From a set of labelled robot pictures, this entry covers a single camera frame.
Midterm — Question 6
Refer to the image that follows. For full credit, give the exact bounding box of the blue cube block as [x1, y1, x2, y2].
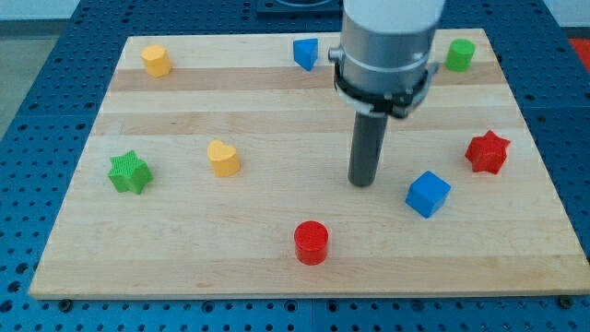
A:
[406, 171, 452, 219]

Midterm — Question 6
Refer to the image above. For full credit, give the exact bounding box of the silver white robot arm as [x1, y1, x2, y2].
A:
[328, 0, 445, 119]

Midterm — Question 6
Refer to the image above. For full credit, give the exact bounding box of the wooden board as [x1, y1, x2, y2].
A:
[29, 29, 589, 300]

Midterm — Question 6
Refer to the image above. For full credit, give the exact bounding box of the yellow heart block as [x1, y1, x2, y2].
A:
[206, 139, 241, 177]

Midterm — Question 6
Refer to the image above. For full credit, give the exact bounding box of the red cylinder block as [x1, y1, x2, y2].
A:
[293, 220, 329, 266]

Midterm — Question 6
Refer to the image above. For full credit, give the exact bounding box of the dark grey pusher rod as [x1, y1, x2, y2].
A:
[348, 113, 387, 187]

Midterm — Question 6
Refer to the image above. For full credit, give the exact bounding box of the blue triangle block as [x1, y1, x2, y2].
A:
[292, 38, 318, 71]

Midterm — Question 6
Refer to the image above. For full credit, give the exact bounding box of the green star block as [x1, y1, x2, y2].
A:
[108, 150, 153, 195]

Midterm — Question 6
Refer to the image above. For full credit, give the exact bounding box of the yellow hexagon block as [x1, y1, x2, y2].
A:
[140, 44, 172, 77]

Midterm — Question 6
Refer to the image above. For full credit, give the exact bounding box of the red star block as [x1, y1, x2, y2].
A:
[465, 130, 511, 174]

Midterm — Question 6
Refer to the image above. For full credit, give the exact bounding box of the green cylinder block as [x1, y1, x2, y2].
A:
[445, 39, 476, 72]

